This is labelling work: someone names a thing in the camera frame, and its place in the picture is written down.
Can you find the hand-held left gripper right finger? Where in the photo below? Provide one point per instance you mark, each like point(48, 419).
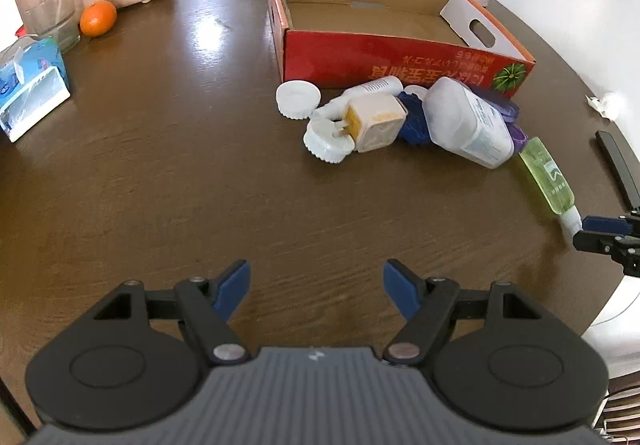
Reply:
point(402, 290)

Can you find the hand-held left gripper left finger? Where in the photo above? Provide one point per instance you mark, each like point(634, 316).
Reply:
point(231, 290)

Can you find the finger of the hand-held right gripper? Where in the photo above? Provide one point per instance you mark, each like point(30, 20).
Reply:
point(602, 224)
point(595, 242)

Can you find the green transparent bottle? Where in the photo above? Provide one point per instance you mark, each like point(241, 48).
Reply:
point(547, 177)

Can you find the periwinkle round lid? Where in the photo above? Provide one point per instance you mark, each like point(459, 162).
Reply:
point(507, 111)

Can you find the blue ribbed cap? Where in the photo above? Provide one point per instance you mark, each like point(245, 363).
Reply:
point(413, 127)

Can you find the white ribbed cap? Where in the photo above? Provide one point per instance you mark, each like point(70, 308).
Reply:
point(297, 97)
point(325, 142)

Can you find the slim white plastic tube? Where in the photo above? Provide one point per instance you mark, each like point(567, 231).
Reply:
point(330, 109)

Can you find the small white labelled bottle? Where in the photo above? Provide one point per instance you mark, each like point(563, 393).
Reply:
point(375, 86)

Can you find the red cardboard box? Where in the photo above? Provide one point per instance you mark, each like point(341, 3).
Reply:
point(350, 60)

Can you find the black flat bar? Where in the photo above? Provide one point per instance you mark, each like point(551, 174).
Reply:
point(617, 160)

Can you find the crumpled white tissue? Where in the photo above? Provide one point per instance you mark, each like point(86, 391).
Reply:
point(607, 105)

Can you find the large white labelled bottle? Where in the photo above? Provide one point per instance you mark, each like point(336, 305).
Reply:
point(465, 120)

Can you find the white plastic-wrapped box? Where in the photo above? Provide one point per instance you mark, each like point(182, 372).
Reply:
point(32, 105)

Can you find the orange fruit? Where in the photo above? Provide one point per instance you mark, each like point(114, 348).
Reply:
point(98, 18)

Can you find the clear glass cup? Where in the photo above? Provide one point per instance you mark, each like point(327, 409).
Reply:
point(52, 15)

